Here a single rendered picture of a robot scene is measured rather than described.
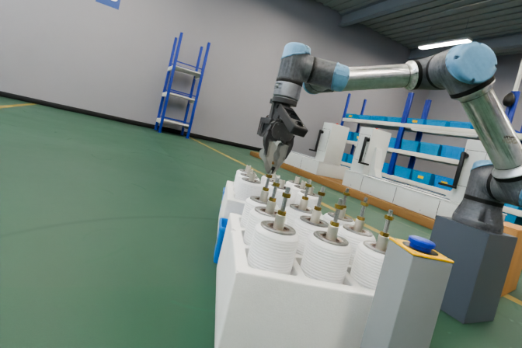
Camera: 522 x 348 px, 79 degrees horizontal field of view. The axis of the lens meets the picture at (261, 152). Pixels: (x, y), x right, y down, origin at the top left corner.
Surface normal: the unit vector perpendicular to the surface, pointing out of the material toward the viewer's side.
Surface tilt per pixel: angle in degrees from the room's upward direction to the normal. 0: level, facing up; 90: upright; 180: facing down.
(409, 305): 90
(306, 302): 90
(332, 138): 90
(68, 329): 0
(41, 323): 0
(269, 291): 90
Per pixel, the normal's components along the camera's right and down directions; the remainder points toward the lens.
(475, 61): 0.00, -0.04
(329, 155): 0.43, 0.15
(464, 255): -0.87, -0.18
